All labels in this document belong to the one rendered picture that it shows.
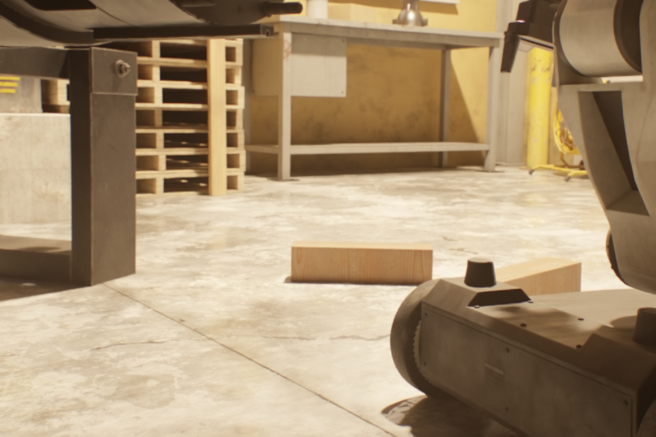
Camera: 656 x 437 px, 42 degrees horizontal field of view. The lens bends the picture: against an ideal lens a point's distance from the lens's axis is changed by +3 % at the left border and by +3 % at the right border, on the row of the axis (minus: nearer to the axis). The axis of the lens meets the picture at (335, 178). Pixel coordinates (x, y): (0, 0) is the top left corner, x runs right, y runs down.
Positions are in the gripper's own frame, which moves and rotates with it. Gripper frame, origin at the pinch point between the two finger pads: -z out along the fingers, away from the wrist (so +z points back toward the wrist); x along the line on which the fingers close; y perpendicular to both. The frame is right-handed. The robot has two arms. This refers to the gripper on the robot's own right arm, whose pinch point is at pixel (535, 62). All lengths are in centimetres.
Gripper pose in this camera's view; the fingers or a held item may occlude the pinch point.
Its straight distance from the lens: 147.2
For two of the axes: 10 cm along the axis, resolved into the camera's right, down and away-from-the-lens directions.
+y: 4.3, 0.8, -9.0
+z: 1.9, -9.8, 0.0
